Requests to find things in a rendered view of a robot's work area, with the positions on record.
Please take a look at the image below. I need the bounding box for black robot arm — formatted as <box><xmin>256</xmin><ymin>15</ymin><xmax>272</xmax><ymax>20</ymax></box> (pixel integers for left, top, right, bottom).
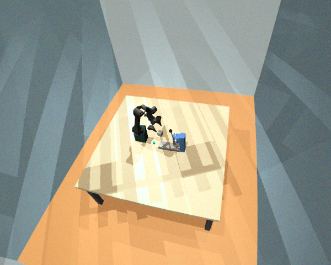
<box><xmin>132</xmin><ymin>104</ymin><xmax>160</xmax><ymax>136</ymax></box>

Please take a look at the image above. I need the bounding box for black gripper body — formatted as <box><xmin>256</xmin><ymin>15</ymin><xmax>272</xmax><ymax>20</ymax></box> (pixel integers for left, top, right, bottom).
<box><xmin>147</xmin><ymin>116</ymin><xmax>155</xmax><ymax>130</ymax></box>

